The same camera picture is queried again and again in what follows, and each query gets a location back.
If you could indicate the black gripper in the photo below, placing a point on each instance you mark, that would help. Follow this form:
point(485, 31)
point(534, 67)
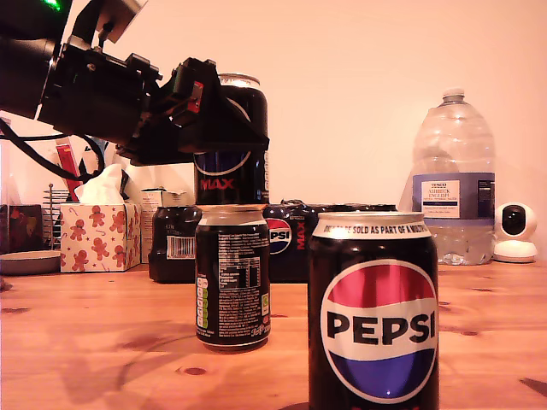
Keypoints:
point(98, 94)

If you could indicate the black Pepsi Max can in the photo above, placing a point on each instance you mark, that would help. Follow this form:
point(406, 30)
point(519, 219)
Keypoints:
point(233, 282)
point(231, 179)
point(378, 329)

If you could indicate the black shrink-wrapped Pepsi multipack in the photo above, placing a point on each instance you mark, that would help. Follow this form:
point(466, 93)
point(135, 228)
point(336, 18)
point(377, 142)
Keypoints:
point(289, 265)

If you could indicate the small white carton box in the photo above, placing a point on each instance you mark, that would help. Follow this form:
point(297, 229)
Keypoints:
point(151, 198)

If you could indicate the white tissue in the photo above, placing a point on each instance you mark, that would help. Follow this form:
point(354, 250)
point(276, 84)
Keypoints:
point(100, 185)

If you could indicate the gingerbread print tissue box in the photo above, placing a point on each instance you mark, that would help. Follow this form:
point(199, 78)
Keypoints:
point(100, 239)

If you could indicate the grey plate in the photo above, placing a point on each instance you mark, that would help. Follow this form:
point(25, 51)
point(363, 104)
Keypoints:
point(30, 261)

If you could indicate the large clear water bottle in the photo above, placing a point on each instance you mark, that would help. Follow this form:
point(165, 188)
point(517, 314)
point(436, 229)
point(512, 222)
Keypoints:
point(454, 145)

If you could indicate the gripper grey camera box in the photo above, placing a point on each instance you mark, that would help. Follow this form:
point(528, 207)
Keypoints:
point(126, 13)

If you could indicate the small white round camera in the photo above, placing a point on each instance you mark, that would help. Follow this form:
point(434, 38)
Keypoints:
point(515, 222)

